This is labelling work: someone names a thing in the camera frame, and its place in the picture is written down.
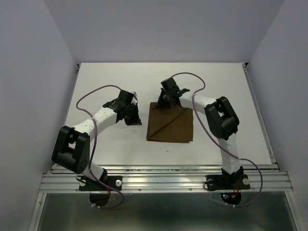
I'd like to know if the brown cloth napkin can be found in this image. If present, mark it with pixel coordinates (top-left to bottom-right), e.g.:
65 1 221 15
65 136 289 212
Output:
146 102 193 143

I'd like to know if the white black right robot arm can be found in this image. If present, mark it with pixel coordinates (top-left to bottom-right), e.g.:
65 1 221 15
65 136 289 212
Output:
157 77 244 191

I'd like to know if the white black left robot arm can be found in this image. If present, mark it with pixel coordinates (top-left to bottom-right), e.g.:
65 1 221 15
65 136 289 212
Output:
51 90 141 191

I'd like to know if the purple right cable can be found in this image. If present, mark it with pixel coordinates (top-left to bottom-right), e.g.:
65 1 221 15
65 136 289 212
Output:
172 72 263 208

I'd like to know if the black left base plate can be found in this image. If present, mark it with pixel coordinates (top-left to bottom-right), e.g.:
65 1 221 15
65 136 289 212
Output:
79 175 123 192

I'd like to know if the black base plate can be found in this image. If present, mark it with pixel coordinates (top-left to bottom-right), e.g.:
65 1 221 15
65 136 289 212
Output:
79 175 123 192
203 175 250 192

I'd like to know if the aluminium rail frame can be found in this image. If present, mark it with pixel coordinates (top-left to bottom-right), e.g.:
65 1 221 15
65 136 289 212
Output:
29 63 305 231

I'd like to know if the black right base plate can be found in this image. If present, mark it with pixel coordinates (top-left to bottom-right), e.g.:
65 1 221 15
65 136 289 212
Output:
203 175 250 192

